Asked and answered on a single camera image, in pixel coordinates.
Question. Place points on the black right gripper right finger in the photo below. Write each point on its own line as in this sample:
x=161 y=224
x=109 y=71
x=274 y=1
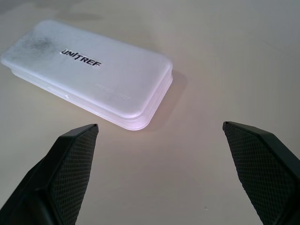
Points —
x=264 y=168

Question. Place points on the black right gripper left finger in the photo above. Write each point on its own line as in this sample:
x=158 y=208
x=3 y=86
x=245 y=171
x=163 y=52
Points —
x=58 y=173

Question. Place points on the white translucent plastic case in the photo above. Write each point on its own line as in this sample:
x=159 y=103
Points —
x=89 y=77

